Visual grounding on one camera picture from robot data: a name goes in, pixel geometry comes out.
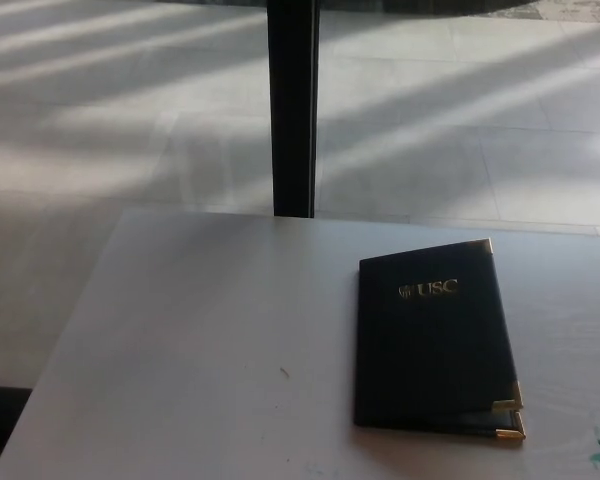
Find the black USC diary gold corners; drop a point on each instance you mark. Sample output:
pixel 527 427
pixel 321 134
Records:
pixel 430 350

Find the black window pillar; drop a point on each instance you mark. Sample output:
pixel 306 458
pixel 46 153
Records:
pixel 292 110

